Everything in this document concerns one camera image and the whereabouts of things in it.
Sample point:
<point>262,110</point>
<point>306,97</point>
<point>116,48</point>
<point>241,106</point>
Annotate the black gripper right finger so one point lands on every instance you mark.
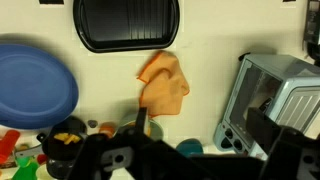
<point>290,153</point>

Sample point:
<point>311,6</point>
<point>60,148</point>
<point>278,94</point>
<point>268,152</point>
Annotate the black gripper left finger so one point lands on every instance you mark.
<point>110,156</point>

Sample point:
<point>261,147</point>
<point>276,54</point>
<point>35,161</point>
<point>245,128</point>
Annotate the orange cloth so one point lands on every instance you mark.
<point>165,90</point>

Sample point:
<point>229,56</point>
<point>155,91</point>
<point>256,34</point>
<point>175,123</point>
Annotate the blue plate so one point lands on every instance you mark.
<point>33,90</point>

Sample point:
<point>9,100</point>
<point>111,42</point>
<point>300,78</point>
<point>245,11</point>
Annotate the small orange cap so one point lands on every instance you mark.
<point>107,129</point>

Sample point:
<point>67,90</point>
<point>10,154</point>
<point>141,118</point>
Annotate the black pot with yellow food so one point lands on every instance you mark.
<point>63,148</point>

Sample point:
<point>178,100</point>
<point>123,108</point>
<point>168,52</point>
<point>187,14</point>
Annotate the green bowl with food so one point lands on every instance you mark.
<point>155,128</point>

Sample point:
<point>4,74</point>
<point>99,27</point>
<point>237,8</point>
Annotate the light blue toaster oven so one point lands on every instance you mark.
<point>283,86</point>

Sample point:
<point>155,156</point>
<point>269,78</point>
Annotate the teal mug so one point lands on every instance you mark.
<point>189,146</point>

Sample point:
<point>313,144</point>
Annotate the green plastic cup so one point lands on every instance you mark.
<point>25,170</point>

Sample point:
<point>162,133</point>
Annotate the red plastic toy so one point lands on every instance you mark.
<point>8,145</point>

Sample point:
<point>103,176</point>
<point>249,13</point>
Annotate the black grill tray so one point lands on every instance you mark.
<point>126,23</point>

